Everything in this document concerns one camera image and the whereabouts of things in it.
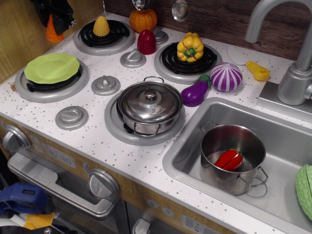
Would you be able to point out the silver countertop knob rear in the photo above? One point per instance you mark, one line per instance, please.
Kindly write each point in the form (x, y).
(133, 59)

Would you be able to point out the purple toy eggplant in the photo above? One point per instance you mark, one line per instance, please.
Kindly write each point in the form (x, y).
(194, 95)

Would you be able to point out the yellow toy corn cob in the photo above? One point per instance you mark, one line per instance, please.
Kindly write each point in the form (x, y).
(101, 27)

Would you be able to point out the silver countertop knob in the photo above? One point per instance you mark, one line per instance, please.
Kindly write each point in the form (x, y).
(133, 59)
(105, 85)
(71, 118)
(161, 36)

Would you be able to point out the back right stove burner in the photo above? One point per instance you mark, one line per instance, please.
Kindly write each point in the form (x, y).
(170, 67)

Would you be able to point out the silver oven door handle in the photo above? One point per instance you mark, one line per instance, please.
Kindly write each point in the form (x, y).
(39, 175)

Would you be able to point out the red toy pepper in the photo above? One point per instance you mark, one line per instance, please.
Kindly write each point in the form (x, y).
(230, 160)

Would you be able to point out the front right stove burner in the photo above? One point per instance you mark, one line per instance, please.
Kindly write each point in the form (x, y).
(115, 125)

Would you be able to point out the tall steel pot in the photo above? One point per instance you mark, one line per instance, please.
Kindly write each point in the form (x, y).
(220, 138)

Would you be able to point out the light green plate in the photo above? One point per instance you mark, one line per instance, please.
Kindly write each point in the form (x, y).
(52, 68)

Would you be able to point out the orange toy carrot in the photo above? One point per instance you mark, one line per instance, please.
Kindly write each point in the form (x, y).
(51, 34)

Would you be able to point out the orange toy pumpkin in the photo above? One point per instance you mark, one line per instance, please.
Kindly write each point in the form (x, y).
(143, 20)

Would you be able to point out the back left stove burner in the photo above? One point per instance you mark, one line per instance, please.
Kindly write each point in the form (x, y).
(120, 38)

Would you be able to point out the green toy cabbage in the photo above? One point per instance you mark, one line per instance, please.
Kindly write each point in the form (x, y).
(303, 186)

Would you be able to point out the hanging steel ladle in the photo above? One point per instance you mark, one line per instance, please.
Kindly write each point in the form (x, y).
(181, 10)

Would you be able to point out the silver sink basin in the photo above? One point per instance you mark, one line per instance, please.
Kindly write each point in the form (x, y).
(288, 148)

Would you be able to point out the silver countertop knob middle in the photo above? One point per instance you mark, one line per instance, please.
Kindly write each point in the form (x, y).
(105, 85)

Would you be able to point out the dark red toy vegetable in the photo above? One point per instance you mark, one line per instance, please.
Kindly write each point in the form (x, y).
(146, 42)

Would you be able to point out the hanging steel slotted spoon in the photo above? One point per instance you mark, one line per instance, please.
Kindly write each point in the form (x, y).
(142, 5)

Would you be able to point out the purple striped toy onion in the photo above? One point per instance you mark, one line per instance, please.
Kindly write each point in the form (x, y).
(226, 77)

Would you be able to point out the silver oven knob left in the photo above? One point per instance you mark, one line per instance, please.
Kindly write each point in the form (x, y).
(15, 139)

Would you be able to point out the yellow toy squash piece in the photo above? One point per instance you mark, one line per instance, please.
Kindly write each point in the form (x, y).
(259, 73)

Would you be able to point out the yellow toy bell pepper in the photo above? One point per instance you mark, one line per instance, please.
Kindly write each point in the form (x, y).
(191, 48)

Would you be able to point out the silver oven knob right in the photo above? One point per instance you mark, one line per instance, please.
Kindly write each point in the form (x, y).
(101, 184)

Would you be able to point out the silver oven knob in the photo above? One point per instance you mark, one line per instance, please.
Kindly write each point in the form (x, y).
(101, 184)
(15, 139)

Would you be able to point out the steel pot with lid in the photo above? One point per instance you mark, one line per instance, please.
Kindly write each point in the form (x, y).
(150, 107)

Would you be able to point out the silver countertop knob front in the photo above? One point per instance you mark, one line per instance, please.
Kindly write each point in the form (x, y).
(71, 118)

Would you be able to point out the silver countertop knob back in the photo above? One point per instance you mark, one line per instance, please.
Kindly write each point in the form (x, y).
(161, 36)

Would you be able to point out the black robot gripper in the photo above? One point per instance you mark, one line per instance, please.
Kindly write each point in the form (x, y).
(56, 7)

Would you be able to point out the stove burner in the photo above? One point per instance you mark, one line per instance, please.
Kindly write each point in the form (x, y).
(54, 95)
(115, 125)
(120, 38)
(170, 67)

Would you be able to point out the front left stove burner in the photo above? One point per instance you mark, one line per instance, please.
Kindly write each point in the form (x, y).
(54, 95)

